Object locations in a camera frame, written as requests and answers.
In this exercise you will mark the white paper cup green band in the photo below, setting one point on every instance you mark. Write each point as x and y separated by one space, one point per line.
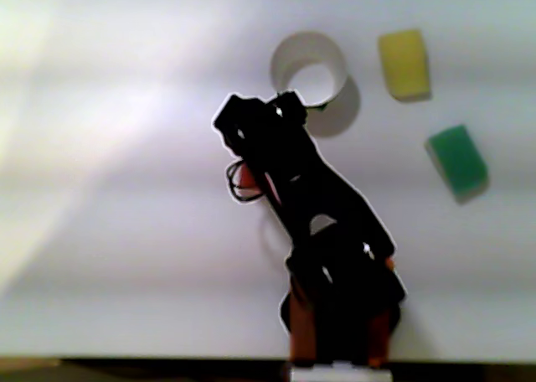
289 51

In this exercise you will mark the yellow and white sponge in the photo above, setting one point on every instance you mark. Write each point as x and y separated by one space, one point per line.
404 63

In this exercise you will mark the green and white sponge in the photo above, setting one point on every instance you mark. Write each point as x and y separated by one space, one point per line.
458 164

